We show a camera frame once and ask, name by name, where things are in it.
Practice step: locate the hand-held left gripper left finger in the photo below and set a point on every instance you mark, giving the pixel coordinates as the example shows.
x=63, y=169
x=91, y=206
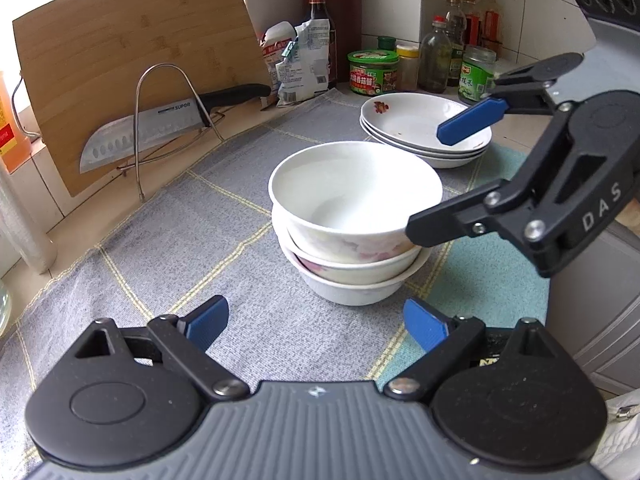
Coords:
x=207, y=320

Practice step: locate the gold cap red label bottle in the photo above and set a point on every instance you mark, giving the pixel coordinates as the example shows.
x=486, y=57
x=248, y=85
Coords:
x=471, y=20

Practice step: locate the glass bottle red cap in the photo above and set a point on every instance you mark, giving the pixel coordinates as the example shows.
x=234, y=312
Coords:
x=435, y=60

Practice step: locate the green lid sauce jar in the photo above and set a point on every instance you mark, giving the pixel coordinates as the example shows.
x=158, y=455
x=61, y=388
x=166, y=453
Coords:
x=372, y=77

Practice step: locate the bamboo cutting board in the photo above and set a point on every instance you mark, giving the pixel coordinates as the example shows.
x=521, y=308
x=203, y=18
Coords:
x=125, y=35

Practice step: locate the orange detergent bottle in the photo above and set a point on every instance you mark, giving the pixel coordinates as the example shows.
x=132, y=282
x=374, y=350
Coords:
x=15, y=130

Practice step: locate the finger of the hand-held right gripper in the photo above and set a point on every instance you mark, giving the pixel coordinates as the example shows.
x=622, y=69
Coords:
x=440, y=225
x=470, y=120

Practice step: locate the clear plastic wrap roll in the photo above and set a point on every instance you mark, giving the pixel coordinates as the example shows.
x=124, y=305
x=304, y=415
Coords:
x=25, y=225

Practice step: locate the small dark green lid jar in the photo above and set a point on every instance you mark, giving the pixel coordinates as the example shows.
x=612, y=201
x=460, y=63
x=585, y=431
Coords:
x=387, y=43

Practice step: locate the person's white jacket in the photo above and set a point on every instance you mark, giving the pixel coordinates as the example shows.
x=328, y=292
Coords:
x=617, y=440

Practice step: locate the dark red utensil holder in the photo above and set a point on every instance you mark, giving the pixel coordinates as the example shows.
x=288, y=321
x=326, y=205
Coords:
x=347, y=25

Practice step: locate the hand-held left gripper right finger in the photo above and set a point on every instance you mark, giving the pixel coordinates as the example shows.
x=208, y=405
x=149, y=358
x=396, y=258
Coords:
x=425, y=322

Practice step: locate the white bag red print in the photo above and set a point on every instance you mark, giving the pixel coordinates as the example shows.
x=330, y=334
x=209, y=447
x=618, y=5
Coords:
x=269, y=60

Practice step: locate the white bag blue print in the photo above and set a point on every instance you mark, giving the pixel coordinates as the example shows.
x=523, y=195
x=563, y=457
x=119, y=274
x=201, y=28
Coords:
x=307, y=65

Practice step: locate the yellow lid spice jar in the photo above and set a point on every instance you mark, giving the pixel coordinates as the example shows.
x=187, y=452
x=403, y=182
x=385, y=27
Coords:
x=407, y=67

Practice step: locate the red chili oil bottle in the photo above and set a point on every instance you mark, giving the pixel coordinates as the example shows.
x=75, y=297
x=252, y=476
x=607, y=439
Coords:
x=491, y=25

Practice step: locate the dark soy sauce bottle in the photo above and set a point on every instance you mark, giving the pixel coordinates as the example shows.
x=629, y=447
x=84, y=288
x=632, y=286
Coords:
x=320, y=10

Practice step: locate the white bowl pink flowers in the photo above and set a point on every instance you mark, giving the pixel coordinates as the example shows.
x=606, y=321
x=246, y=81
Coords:
x=360, y=269
x=350, y=296
x=350, y=190

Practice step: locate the grey and teal checked mat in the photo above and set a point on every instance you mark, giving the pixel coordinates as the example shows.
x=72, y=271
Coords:
x=175, y=240

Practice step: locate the grey cabinet door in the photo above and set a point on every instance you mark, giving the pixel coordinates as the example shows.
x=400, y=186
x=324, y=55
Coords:
x=600, y=310

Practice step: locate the green bag clip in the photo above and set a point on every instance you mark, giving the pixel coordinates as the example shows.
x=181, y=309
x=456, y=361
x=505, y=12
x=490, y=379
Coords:
x=289, y=50

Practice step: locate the green label pickle jar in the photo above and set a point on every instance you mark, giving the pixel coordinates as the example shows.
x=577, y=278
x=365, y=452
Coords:
x=475, y=77

